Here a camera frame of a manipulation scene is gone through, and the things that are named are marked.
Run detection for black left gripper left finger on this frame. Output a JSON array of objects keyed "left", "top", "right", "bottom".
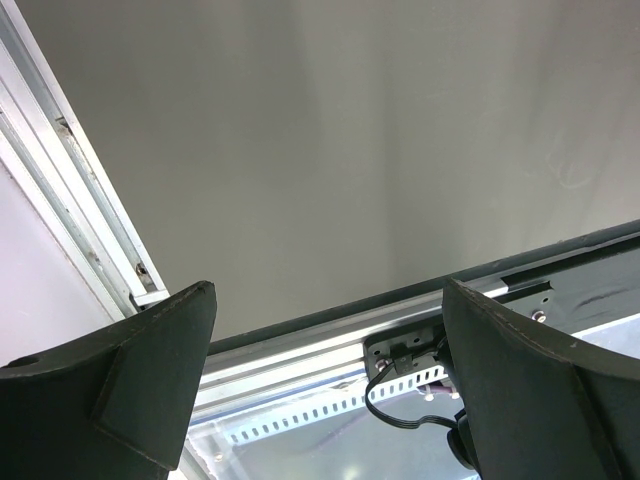
[{"left": 1, "top": 281, "right": 217, "bottom": 479}]

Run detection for black base power cable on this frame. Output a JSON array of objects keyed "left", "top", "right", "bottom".
[{"left": 363, "top": 339, "right": 464, "bottom": 431}]

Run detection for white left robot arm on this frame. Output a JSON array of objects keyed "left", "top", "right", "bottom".
[{"left": 1, "top": 281, "right": 639, "bottom": 479}]

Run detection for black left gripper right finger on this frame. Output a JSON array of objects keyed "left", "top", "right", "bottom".
[{"left": 442, "top": 280, "right": 639, "bottom": 479}]

